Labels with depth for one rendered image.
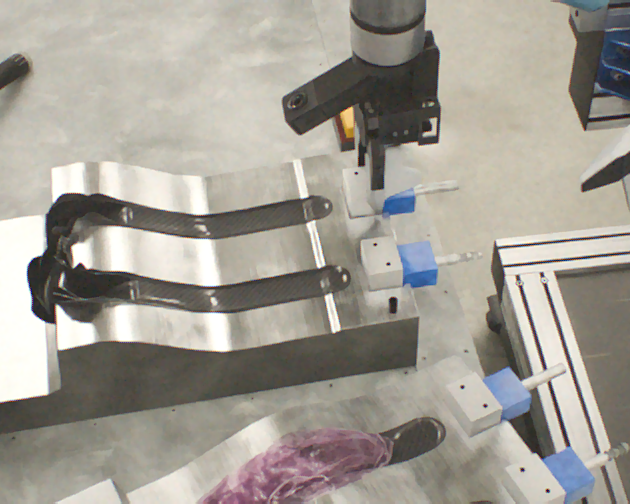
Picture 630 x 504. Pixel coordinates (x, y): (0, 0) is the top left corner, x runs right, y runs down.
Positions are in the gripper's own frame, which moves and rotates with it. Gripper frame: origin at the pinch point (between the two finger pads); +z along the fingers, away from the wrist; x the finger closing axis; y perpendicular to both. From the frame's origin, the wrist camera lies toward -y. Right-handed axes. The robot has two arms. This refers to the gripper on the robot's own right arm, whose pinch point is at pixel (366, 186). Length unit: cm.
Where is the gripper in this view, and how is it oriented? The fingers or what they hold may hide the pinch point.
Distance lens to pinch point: 131.9
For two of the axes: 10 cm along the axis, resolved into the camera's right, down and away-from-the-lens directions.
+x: -1.7, -7.4, 6.5
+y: 9.8, -1.5, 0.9
